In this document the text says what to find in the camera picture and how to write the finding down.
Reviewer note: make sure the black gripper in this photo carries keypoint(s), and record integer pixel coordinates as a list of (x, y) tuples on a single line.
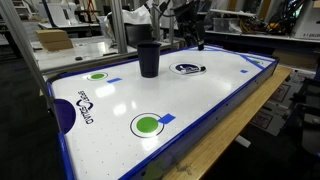
[(188, 16)]

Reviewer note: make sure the black marker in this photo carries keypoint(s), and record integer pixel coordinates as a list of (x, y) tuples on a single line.
[(196, 69)]

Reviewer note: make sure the dark plastic cup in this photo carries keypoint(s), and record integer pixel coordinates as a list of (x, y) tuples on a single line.
[(149, 60)]

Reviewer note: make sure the grey storage bin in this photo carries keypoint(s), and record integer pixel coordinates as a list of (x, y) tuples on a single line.
[(226, 25)]

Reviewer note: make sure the small blue tape piece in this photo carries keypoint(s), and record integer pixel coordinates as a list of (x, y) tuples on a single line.
[(244, 71), (114, 80), (166, 118)]

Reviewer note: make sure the black laptop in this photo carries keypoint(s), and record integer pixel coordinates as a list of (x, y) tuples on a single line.
[(133, 35)]

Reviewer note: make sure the white cloth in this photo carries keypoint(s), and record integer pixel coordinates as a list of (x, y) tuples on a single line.
[(136, 16)]

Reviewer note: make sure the long workbench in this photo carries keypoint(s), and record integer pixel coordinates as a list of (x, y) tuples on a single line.
[(266, 37)]

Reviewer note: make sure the white blue air hockey table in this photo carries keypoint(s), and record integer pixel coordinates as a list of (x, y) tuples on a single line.
[(133, 96)]

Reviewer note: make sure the printed paper sheets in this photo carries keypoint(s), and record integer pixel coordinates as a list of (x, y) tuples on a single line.
[(276, 100)]

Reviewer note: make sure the small white block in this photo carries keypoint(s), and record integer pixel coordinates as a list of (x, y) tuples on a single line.
[(242, 141)]

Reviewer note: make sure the white printed box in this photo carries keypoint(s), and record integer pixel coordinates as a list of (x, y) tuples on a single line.
[(306, 23)]

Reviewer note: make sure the small black object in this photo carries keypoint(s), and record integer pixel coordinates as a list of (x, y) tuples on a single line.
[(78, 58)]

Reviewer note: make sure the black equipment stand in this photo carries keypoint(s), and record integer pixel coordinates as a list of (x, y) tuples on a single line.
[(306, 113)]

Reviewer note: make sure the white lab machine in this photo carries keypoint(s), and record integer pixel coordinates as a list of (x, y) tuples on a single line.
[(56, 15)]

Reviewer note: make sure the cardboard box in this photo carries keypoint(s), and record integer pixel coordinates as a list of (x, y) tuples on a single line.
[(53, 40)]

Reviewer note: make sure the aluminium profile frame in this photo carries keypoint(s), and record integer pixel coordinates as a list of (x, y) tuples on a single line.
[(118, 26)]

